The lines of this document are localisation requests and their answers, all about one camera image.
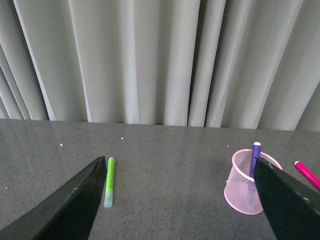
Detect purple pen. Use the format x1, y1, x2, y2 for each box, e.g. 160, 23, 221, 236
248, 142, 263, 204

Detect pink pen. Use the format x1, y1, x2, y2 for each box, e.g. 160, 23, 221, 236
294, 161, 320, 190

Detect green pen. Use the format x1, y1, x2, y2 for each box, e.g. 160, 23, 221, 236
103, 157, 116, 208

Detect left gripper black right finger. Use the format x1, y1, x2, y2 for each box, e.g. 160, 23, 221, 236
253, 157, 320, 240

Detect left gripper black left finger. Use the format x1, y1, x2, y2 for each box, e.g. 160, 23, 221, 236
0, 156, 107, 240

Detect grey curtain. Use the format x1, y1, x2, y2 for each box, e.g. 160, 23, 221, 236
0, 0, 320, 132

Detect pink mesh cup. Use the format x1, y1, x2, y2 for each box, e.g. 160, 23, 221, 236
223, 148, 284, 216

